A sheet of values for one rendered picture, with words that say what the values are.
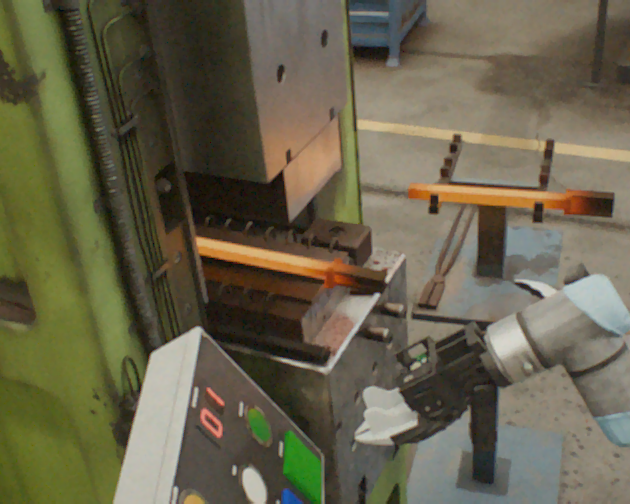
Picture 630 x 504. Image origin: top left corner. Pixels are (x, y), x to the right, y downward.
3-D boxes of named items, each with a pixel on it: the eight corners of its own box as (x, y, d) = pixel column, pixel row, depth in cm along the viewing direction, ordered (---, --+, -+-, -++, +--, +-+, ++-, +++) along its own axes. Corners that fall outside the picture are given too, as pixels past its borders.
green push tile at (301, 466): (322, 461, 116) (290, 428, 113) (322, 505, 110) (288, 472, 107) (311, 466, 117) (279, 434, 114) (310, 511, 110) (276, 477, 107)
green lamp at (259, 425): (279, 428, 110) (276, 403, 107) (262, 453, 106) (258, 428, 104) (258, 422, 111) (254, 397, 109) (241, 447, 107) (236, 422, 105)
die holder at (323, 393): (411, 415, 194) (406, 251, 170) (345, 546, 166) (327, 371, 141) (202, 362, 216) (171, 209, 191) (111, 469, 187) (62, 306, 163)
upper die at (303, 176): (341, 166, 147) (337, 115, 142) (289, 223, 132) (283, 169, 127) (141, 137, 164) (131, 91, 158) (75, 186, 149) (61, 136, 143)
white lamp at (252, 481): (276, 488, 101) (272, 463, 99) (258, 518, 98) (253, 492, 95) (253, 481, 102) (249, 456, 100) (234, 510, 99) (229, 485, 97)
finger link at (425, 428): (386, 417, 107) (445, 388, 104) (393, 426, 108) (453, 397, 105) (388, 445, 103) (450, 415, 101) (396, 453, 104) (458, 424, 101)
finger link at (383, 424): (335, 415, 107) (398, 383, 104) (361, 443, 109) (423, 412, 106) (336, 433, 104) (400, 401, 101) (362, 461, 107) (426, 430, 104)
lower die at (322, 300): (350, 286, 161) (347, 248, 157) (304, 350, 146) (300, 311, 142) (165, 249, 177) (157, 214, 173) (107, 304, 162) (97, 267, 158)
